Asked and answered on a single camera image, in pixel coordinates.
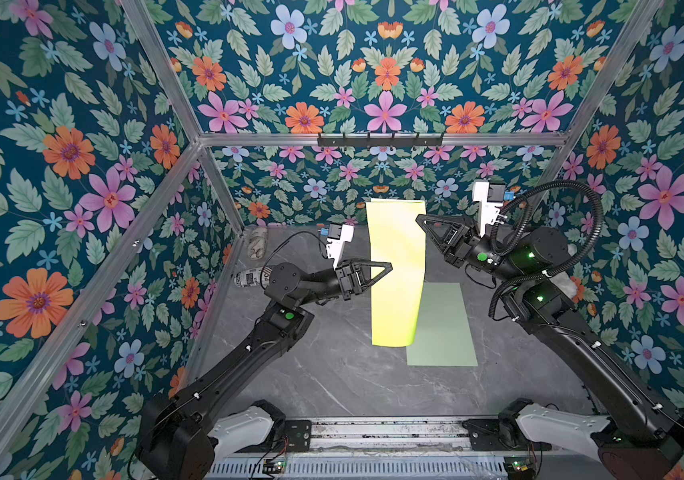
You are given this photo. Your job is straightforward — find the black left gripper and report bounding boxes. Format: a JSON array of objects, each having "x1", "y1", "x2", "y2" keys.
[{"x1": 289, "y1": 262, "x2": 383, "y2": 310}]

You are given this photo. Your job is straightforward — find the bright lime green paper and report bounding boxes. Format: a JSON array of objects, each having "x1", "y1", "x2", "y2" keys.
[{"x1": 366, "y1": 199, "x2": 426, "y2": 348}]

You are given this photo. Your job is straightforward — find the pale green paper sheet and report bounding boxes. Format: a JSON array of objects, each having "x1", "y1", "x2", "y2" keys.
[{"x1": 406, "y1": 283, "x2": 479, "y2": 367}]

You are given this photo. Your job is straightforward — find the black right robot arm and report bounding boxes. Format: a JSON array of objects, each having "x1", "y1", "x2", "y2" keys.
[{"x1": 416, "y1": 214, "x2": 684, "y2": 479}]

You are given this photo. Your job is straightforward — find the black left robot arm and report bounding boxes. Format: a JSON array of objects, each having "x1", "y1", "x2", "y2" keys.
[{"x1": 135, "y1": 259, "x2": 393, "y2": 479}]

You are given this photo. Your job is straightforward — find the white teddy bear blue shirt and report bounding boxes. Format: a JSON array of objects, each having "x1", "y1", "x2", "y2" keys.
[{"x1": 551, "y1": 272, "x2": 579, "y2": 302}]

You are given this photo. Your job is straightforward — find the left small circuit board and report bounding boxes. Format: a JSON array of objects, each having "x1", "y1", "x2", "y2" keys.
[{"x1": 261, "y1": 459, "x2": 286, "y2": 477}]

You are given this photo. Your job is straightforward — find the small circuit board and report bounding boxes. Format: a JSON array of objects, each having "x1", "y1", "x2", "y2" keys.
[
  {"x1": 503, "y1": 457, "x2": 537, "y2": 480},
  {"x1": 261, "y1": 459, "x2": 286, "y2": 477}
]

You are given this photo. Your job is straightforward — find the right small circuit board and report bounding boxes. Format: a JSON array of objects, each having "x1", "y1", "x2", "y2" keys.
[{"x1": 503, "y1": 457, "x2": 537, "y2": 480}]

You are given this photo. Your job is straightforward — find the black hook rail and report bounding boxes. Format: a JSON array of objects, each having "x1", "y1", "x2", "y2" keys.
[{"x1": 316, "y1": 133, "x2": 444, "y2": 149}]

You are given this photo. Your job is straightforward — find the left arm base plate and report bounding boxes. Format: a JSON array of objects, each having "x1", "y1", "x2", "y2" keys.
[{"x1": 241, "y1": 420, "x2": 313, "y2": 453}]

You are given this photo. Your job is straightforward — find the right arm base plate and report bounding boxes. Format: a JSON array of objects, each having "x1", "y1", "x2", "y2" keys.
[{"x1": 461, "y1": 418, "x2": 553, "y2": 452}]

